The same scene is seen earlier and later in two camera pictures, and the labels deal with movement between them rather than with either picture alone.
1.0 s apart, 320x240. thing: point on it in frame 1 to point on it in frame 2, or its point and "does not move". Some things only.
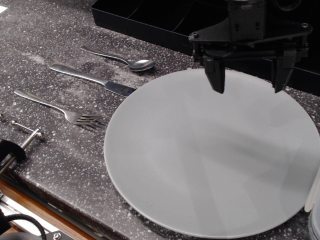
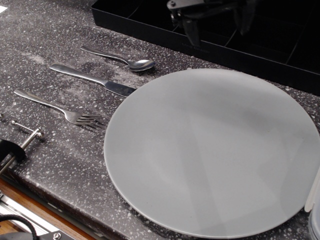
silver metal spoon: x=138 y=65 does not move
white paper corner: x=2 y=9 does not move
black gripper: x=247 y=33 to x=186 y=13
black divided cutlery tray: x=172 y=22 does not move
